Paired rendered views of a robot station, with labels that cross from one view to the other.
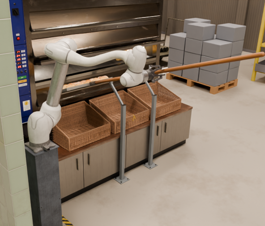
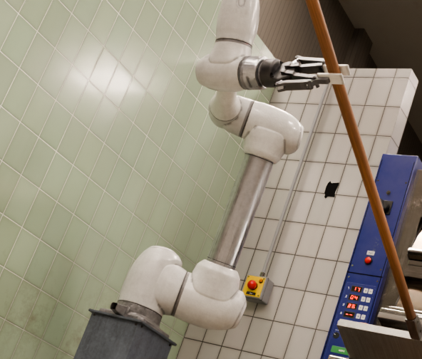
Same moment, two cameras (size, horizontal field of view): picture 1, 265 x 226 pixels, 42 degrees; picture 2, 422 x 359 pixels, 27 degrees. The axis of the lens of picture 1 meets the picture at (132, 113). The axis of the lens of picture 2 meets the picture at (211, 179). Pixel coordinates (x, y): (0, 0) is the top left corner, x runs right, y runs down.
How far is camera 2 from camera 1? 3.47 m
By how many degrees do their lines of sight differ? 91
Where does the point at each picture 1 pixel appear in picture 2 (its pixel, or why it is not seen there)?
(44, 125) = (145, 261)
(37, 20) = not seen: outside the picture
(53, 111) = (199, 267)
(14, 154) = not seen: outside the picture
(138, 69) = (218, 28)
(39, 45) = (421, 296)
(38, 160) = (91, 328)
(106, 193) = not seen: outside the picture
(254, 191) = not seen: outside the picture
